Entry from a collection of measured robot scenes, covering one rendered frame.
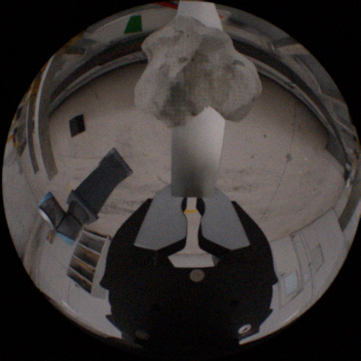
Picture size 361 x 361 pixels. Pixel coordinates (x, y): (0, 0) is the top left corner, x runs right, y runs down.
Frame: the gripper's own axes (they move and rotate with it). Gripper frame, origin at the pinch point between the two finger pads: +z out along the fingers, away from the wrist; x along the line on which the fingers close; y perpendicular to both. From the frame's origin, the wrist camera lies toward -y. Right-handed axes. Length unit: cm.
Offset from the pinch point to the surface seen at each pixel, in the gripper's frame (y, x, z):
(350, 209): -3.7, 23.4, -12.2
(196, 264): 233, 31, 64
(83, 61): -29.1, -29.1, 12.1
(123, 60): -54, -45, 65
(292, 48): -30.2, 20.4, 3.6
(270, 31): -52, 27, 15
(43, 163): -3.7, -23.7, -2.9
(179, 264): 235, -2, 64
